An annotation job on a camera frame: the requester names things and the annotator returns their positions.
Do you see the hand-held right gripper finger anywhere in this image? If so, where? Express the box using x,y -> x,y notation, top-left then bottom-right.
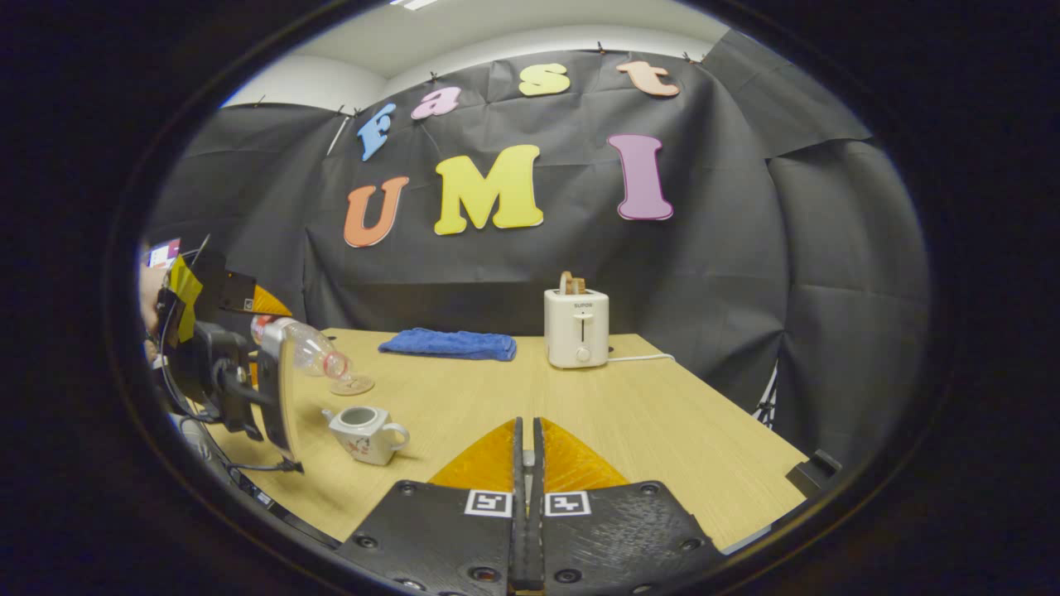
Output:
335,416 -> 525,596
532,416 -> 728,596

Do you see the clear plastic water bottle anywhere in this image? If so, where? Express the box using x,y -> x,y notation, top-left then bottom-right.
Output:
250,314 -> 354,381

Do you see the white ceramic teacup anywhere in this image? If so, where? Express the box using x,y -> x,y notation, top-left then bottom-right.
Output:
321,405 -> 412,467

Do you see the blue towel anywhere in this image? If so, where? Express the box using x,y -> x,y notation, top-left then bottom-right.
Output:
378,327 -> 518,363

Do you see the white toaster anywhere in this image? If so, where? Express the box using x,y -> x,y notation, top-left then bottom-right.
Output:
543,287 -> 611,370

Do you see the black backdrop cloth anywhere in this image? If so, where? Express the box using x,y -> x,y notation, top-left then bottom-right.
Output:
145,29 -> 932,458

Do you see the small black box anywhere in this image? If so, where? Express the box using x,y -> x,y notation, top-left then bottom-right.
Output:
786,449 -> 845,498

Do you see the black cable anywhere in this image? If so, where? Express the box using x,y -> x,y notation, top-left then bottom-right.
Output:
225,457 -> 305,475

